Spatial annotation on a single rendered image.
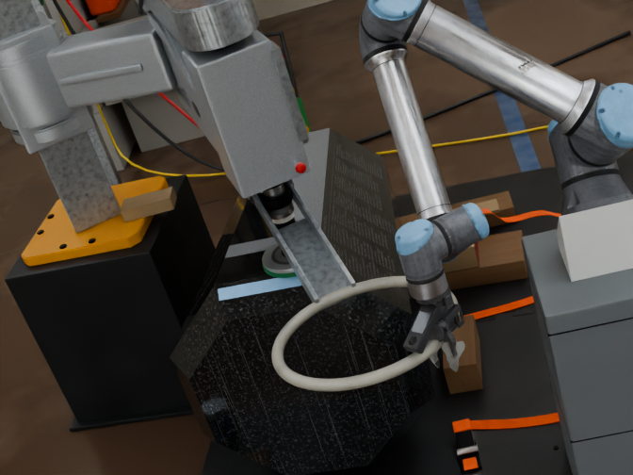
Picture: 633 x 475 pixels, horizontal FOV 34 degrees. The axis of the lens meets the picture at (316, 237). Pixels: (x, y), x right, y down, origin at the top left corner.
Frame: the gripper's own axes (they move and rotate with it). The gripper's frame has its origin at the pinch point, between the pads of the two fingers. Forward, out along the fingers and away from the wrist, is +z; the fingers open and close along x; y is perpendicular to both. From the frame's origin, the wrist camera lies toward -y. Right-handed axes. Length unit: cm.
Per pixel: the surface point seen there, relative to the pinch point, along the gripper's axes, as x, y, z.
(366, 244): 77, 60, 10
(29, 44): 176, 28, -76
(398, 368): 1.9, -12.6, -7.7
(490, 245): 100, 149, 65
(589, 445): -12, 33, 46
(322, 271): 52, 17, -9
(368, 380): 6.5, -18.4, -7.5
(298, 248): 64, 21, -13
